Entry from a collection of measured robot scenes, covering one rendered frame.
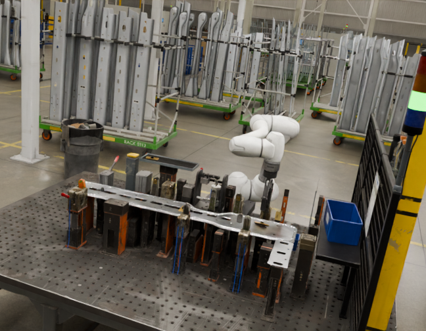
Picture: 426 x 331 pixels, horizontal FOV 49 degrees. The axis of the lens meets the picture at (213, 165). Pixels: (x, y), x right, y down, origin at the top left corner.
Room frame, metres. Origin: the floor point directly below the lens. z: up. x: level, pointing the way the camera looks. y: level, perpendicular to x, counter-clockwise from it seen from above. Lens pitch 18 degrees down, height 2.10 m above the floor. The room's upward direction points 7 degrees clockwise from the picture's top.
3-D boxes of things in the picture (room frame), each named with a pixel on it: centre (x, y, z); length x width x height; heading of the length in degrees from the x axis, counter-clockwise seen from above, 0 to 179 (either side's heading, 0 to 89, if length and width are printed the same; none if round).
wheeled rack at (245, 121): (9.58, -1.12, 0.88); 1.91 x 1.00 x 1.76; 163
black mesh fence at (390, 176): (2.62, -0.93, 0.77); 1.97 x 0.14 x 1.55; 167
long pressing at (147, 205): (2.56, 0.16, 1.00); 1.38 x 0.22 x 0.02; 77
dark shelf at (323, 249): (2.55, -0.78, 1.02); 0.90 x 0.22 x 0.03; 167
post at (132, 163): (3.01, 0.54, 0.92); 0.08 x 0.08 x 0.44; 77
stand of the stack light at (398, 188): (1.71, -0.71, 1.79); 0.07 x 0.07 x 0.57
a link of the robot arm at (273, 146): (2.46, -0.30, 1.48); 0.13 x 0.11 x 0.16; 96
